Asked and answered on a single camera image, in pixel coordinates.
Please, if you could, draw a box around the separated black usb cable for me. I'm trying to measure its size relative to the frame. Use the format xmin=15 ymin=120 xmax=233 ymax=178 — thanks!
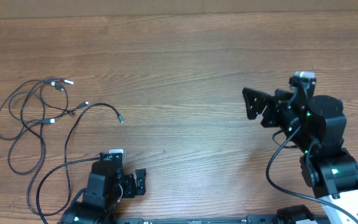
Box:
xmin=25 ymin=103 xmax=125 ymax=217

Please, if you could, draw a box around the black cable bundle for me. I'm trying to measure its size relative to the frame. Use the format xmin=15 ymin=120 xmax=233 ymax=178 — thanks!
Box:
xmin=0 ymin=77 xmax=90 ymax=176

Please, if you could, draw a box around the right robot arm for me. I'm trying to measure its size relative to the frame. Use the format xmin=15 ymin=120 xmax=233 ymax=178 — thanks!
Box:
xmin=242 ymin=85 xmax=358 ymax=223

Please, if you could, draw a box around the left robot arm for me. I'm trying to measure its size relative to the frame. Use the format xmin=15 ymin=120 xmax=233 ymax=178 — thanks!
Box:
xmin=60 ymin=159 xmax=147 ymax=224

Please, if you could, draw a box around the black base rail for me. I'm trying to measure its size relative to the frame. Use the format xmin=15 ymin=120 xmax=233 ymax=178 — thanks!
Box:
xmin=114 ymin=215 xmax=330 ymax=224

